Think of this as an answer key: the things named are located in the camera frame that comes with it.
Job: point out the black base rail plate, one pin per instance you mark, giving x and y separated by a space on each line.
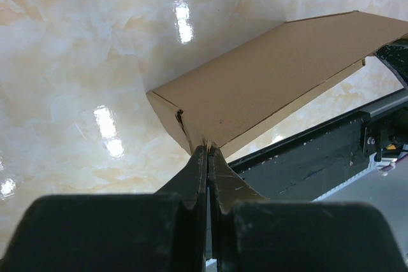
309 163

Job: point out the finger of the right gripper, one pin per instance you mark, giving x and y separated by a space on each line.
395 57

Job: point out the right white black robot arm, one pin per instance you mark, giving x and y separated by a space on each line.
387 124

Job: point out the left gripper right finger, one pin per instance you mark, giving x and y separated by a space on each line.
252 233

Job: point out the brown cardboard box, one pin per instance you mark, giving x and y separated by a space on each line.
236 97

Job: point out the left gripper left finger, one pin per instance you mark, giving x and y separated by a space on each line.
163 231

